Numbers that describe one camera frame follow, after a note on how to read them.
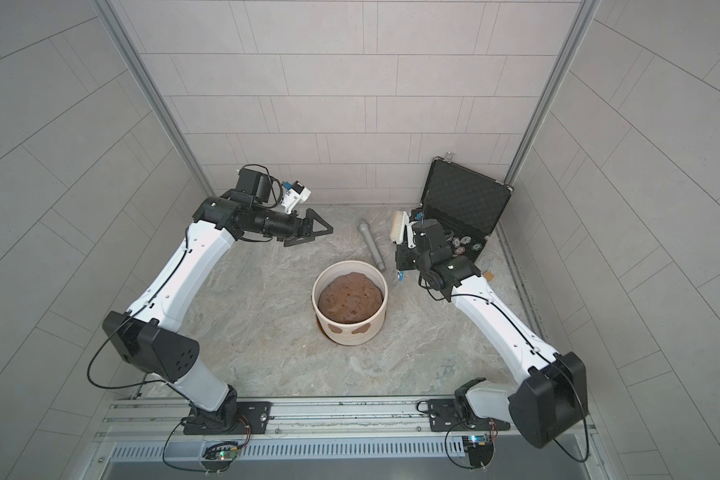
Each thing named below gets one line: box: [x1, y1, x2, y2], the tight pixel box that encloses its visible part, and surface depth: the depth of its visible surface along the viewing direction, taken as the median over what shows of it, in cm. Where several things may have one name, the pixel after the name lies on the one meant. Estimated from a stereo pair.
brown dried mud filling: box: [318, 272, 384, 324], surface depth 82 cm
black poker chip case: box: [413, 157, 514, 265], surface depth 104 cm
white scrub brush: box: [390, 210, 409, 245], surface depth 80 cm
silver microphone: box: [359, 222, 386, 271], surface depth 107 cm
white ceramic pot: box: [311, 259, 388, 346], surface depth 75 cm
